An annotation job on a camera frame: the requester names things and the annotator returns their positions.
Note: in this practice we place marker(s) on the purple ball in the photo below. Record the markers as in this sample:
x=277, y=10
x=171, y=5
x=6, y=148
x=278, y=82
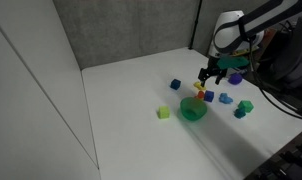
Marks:
x=235, y=78

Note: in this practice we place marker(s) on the green plastic bowl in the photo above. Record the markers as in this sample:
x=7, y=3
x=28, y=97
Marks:
x=191, y=115

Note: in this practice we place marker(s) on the dark office chair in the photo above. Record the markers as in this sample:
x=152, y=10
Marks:
x=291, y=50

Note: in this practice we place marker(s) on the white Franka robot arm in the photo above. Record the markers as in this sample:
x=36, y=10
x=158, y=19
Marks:
x=234, y=30

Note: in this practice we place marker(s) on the orange toy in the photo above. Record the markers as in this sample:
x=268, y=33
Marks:
x=200, y=95

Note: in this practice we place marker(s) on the yellow toy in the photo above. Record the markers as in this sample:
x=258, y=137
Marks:
x=199, y=85

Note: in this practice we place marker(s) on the light blue toy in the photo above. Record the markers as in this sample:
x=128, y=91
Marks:
x=225, y=98

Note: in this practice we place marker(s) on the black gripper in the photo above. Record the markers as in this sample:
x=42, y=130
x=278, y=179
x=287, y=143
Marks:
x=213, y=68

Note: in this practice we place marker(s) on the teal toy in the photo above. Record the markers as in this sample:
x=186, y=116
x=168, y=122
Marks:
x=239, y=113

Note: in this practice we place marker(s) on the black stand pole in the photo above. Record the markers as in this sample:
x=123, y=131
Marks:
x=195, y=23

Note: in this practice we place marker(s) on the lime green cube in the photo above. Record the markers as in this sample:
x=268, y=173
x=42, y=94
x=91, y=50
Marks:
x=163, y=112

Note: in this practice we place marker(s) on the dark blue cube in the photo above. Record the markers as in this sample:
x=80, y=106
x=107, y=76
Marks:
x=175, y=84

